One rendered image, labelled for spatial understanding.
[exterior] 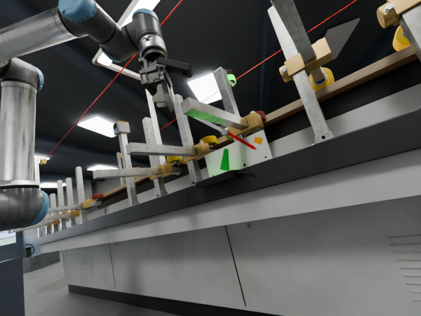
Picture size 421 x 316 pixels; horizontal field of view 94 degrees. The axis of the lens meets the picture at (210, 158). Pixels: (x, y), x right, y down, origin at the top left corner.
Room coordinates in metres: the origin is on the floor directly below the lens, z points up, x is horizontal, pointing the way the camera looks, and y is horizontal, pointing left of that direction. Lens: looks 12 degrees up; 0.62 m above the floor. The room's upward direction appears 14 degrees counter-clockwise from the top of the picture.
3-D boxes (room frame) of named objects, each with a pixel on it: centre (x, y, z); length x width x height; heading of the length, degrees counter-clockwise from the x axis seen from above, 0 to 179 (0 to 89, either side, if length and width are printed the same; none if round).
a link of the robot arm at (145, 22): (0.57, 0.10, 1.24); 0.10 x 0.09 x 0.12; 74
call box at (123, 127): (1.13, 0.50, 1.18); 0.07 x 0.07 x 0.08; 54
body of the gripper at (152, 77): (0.57, 0.11, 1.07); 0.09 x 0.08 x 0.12; 86
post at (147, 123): (0.98, 0.28, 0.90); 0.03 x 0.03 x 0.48; 54
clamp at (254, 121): (0.68, -0.14, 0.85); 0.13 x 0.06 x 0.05; 54
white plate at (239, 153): (0.69, -0.08, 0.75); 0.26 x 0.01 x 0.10; 54
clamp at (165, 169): (0.97, 0.27, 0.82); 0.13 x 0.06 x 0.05; 54
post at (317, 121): (0.54, -0.33, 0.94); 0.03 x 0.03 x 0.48; 54
